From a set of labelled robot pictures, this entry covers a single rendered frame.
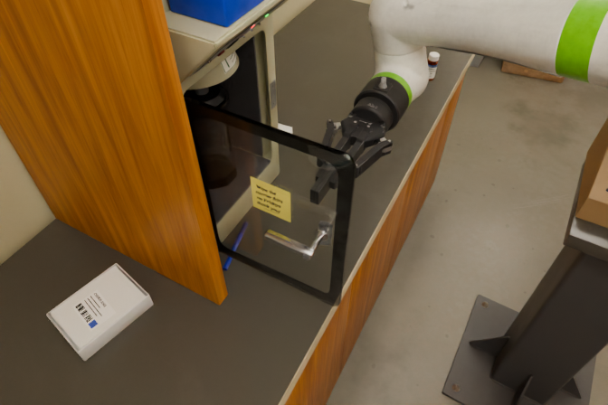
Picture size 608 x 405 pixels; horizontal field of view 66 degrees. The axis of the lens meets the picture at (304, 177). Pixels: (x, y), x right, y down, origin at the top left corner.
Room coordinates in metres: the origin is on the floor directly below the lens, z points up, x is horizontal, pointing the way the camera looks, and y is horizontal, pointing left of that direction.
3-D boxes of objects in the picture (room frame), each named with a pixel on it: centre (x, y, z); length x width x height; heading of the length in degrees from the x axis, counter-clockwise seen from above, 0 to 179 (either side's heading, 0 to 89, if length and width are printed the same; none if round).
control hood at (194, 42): (0.71, 0.09, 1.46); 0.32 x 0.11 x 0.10; 151
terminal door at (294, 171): (0.53, 0.06, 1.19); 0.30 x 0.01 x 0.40; 61
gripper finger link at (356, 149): (0.59, -0.09, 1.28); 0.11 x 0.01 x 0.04; 153
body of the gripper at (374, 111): (0.65, -0.11, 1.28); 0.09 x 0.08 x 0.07; 151
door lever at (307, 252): (0.47, 0.01, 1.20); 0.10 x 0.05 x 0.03; 61
